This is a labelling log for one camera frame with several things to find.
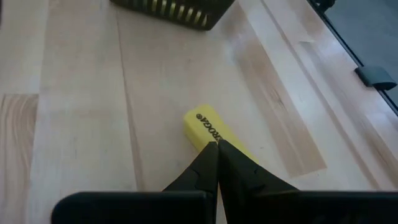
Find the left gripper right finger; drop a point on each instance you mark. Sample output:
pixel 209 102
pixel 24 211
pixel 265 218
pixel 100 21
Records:
pixel 239 174

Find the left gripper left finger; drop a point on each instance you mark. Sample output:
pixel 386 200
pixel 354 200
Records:
pixel 205 171

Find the yellow rectangular eraser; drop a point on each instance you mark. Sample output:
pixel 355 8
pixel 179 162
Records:
pixel 205 124

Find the black plastic mesh basket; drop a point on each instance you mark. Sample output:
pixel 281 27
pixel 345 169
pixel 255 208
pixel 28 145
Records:
pixel 217 9

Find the grey table edge clamp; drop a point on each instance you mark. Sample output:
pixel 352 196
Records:
pixel 376 77

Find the black metal table frame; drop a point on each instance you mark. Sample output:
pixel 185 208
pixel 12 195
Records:
pixel 325 3

